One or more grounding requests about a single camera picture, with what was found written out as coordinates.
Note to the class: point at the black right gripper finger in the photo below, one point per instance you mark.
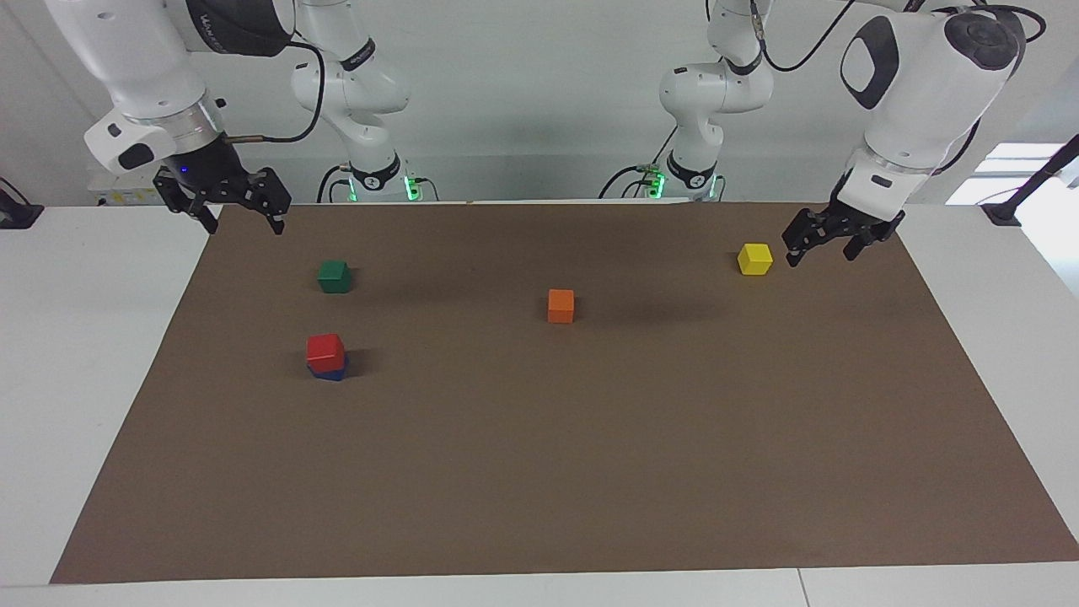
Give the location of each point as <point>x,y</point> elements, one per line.
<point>181,202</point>
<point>270,194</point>

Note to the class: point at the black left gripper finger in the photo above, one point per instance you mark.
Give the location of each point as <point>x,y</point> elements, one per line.
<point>805,232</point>
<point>868,239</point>

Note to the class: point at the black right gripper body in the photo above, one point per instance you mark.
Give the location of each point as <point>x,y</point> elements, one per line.
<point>206,173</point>

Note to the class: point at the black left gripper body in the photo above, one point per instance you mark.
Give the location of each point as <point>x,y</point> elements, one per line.
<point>856,219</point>

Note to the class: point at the red block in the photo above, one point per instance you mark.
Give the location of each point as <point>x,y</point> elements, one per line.
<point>325,352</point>

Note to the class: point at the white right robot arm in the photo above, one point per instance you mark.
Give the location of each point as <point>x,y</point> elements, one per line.
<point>143,59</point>

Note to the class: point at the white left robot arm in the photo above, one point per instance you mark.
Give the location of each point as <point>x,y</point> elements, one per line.
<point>919,93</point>

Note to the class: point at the yellow block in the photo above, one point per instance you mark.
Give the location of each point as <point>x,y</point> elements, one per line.
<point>754,260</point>

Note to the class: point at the green block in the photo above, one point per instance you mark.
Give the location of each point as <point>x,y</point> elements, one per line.
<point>335,278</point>

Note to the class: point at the blue block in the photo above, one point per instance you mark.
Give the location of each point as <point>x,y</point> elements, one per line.
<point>335,375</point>

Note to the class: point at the orange block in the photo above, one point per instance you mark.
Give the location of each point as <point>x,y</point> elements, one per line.
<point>560,307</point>

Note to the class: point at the white power box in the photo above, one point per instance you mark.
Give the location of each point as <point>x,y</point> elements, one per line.
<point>126,196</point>

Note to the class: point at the black clamp stand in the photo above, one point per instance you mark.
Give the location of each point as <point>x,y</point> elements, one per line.
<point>18,215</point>
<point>1033,181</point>

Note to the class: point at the brown table mat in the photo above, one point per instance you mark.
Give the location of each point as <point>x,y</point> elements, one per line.
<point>539,464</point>

